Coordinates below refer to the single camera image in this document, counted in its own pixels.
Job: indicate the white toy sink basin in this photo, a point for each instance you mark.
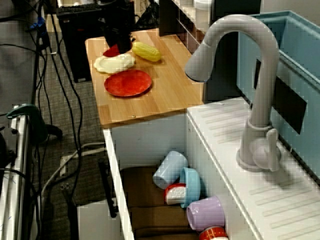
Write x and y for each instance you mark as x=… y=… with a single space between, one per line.
x=155 y=140

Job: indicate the blue connector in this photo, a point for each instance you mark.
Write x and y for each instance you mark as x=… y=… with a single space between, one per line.
x=37 y=23

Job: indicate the white aluminium frame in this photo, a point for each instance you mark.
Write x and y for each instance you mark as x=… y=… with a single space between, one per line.
x=17 y=175

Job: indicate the black upright panel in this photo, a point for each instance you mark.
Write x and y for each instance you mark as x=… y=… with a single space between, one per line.
x=225 y=80

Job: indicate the red round plate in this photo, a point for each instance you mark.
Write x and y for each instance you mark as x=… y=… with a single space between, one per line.
x=127 y=83

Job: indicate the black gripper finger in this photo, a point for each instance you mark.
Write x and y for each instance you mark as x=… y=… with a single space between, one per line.
x=112 y=40
x=125 y=45

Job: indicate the light blue plastic cup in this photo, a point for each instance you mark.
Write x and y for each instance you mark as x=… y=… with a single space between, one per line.
x=170 y=167

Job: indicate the red toy pepper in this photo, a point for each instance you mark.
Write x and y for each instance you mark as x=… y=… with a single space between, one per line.
x=111 y=52

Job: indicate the red white toy food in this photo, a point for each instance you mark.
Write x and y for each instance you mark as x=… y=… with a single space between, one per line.
x=176 y=196

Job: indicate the cream scalloped plate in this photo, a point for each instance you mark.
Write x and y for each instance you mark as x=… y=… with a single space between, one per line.
x=112 y=63

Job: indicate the yellow toy corn cob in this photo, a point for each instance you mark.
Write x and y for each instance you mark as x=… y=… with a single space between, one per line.
x=146 y=51

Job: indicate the green clamp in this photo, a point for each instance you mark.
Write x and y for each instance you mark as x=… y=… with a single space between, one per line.
x=37 y=122

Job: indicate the grey toy faucet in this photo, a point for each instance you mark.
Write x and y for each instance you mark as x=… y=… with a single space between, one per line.
x=262 y=75

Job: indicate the purple mug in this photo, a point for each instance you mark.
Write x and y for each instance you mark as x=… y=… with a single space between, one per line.
x=207 y=212

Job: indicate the black computer tower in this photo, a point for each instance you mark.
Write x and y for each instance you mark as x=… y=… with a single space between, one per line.
x=75 y=50

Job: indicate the light blue bowl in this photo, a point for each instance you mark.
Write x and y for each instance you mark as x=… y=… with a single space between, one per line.
x=192 y=185

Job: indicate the red rimmed cup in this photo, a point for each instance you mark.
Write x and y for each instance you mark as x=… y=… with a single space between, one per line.
x=212 y=234

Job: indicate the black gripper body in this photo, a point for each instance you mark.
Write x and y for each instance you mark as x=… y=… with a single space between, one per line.
x=117 y=26

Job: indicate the black keyboard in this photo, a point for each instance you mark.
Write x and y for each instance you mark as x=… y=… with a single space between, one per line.
x=75 y=7

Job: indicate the teal plastic box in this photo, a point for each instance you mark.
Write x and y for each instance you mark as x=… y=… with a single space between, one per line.
x=300 y=62

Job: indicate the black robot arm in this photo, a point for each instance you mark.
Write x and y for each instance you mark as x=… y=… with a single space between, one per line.
x=117 y=10

